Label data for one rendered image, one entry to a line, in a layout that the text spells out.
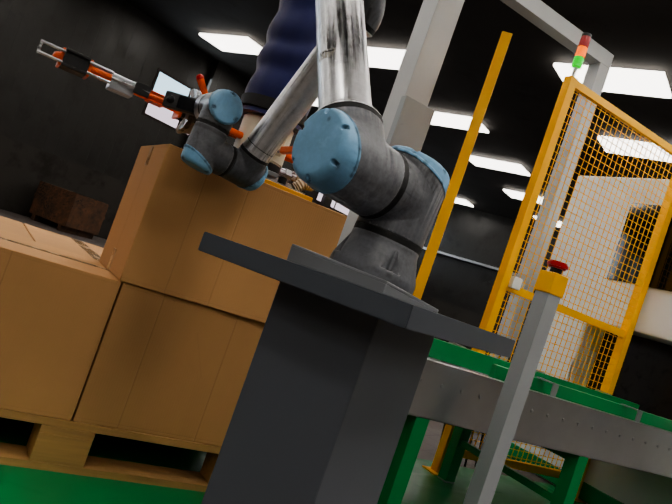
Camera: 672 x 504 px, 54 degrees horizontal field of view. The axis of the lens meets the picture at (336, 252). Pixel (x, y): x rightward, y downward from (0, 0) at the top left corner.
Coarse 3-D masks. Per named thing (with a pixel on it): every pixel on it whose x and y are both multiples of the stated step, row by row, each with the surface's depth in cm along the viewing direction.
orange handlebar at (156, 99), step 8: (56, 56) 180; (96, 72) 184; (104, 72) 186; (152, 96) 192; (160, 96) 194; (152, 104) 198; (160, 104) 194; (232, 128) 205; (232, 136) 210; (240, 136) 207; (280, 152) 207; (288, 152) 202; (288, 160) 220
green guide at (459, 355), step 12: (432, 348) 288; (444, 348) 291; (456, 348) 294; (444, 360) 292; (456, 360) 295; (468, 360) 299; (480, 360) 302; (492, 360) 306; (480, 372) 304; (540, 372) 325; (564, 384) 332; (576, 384) 337; (600, 396) 346; (612, 396) 351; (636, 408) 363
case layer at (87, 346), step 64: (0, 256) 164; (64, 256) 191; (0, 320) 166; (64, 320) 174; (128, 320) 182; (192, 320) 191; (0, 384) 168; (64, 384) 176; (128, 384) 184; (192, 384) 193
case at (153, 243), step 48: (144, 192) 187; (192, 192) 185; (240, 192) 191; (288, 192) 198; (144, 240) 181; (192, 240) 187; (240, 240) 193; (288, 240) 200; (336, 240) 208; (192, 288) 188; (240, 288) 195
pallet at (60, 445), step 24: (0, 408) 169; (48, 432) 175; (72, 432) 178; (96, 432) 182; (120, 432) 185; (0, 456) 171; (24, 456) 175; (48, 456) 176; (72, 456) 179; (216, 456) 202; (120, 480) 187; (144, 480) 190; (168, 480) 194; (192, 480) 200
